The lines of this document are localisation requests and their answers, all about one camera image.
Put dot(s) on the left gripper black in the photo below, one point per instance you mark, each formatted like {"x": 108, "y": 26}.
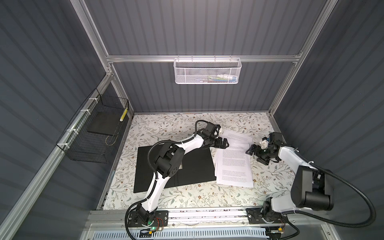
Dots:
{"x": 223, "y": 145}

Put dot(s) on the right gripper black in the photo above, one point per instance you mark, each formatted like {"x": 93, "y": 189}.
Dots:
{"x": 253, "y": 148}

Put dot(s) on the printed paper sheet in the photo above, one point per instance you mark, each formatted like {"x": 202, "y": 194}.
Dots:
{"x": 233, "y": 166}
{"x": 235, "y": 138}

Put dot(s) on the blue folder with black inside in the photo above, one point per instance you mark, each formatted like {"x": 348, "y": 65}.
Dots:
{"x": 197, "y": 167}

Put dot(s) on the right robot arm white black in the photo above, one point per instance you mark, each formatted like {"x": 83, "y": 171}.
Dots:
{"x": 311, "y": 188}

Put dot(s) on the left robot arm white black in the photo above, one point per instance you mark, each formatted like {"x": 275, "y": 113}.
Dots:
{"x": 165, "y": 157}

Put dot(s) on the pens in white basket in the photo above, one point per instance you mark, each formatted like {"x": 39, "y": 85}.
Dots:
{"x": 220, "y": 79}

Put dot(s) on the yellow marker in basket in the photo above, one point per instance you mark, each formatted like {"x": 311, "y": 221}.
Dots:
{"x": 123, "y": 115}

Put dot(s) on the black pad in basket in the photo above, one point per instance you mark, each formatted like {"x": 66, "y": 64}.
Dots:
{"x": 104, "y": 124}

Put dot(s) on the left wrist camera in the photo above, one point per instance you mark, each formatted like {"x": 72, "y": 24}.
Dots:
{"x": 212, "y": 129}

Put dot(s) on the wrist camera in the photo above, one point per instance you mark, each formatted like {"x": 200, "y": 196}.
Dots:
{"x": 272, "y": 138}
{"x": 212, "y": 129}

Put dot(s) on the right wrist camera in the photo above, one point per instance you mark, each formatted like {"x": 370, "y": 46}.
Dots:
{"x": 272, "y": 138}

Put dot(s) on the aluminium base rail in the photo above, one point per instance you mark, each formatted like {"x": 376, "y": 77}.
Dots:
{"x": 163, "y": 217}

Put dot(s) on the white wire mesh basket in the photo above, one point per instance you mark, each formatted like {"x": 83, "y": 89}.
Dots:
{"x": 191, "y": 71}

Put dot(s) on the white ventilated cable duct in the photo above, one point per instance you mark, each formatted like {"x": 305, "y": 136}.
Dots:
{"x": 204, "y": 233}

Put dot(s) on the black wire basket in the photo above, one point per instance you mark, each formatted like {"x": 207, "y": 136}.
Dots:
{"x": 79, "y": 145}

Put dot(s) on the aluminium frame of enclosure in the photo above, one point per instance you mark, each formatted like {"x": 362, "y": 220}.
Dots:
{"x": 56, "y": 54}

